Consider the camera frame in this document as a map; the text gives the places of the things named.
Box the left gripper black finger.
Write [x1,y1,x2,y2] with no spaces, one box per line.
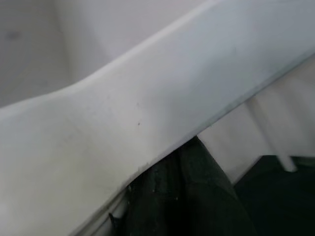
[110,136,247,236]

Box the white plastic table top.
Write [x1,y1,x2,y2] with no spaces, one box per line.
[0,0,315,236]

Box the black table cloth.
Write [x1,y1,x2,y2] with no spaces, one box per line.
[233,154,315,236]

